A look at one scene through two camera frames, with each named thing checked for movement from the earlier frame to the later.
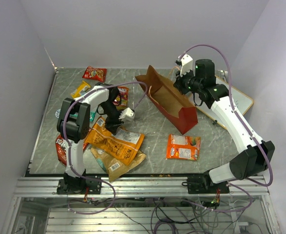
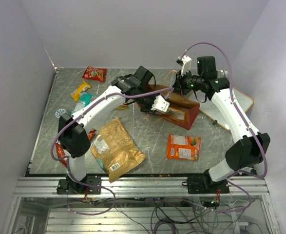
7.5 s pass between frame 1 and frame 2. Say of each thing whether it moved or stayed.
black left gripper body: moved
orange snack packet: stayed
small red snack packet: stayed
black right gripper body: stayed
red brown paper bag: moved
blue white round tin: stayed
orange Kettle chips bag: moved
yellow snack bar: stayed
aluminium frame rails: stayed
